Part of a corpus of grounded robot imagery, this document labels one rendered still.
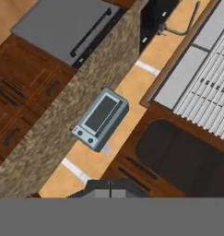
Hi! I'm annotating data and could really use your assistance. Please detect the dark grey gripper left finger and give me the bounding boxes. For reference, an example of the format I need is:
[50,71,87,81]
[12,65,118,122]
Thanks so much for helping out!
[66,179,112,199]

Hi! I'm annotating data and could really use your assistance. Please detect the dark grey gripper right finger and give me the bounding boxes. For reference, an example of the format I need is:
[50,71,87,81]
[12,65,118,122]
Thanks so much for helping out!
[110,179,150,199]

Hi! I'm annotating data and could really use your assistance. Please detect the blue-grey toaster oven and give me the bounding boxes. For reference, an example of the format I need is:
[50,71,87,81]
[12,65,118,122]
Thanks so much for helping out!
[70,87,130,153]

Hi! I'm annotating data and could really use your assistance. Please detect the brown wooden cupboard run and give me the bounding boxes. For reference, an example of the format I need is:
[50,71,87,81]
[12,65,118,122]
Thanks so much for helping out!
[0,32,78,173]

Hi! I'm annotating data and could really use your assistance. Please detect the grey tap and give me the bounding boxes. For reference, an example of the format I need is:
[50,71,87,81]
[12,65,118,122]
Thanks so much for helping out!
[158,0,202,37]

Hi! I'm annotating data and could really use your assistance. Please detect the grey dishwasher with black handle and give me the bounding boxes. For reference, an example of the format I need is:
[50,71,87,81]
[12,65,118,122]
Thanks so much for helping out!
[9,0,127,70]

